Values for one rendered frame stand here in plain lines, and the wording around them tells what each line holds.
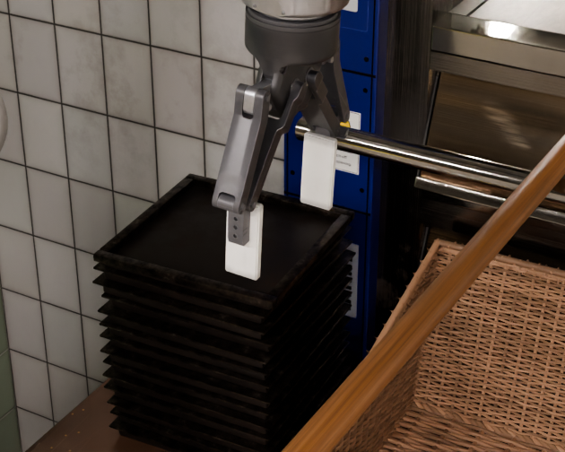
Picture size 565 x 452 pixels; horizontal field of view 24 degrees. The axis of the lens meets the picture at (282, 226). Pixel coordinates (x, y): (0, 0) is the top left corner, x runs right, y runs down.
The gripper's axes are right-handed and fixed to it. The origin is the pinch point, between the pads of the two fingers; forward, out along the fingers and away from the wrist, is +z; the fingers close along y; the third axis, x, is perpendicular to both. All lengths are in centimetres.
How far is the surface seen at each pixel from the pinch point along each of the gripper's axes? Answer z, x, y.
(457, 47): 15, -14, -82
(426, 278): 50, -11, -74
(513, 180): 13.3, 7.8, -43.6
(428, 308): 9.8, 11.1, -8.9
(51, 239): 74, -91, -84
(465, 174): 14.2, 2.0, -43.7
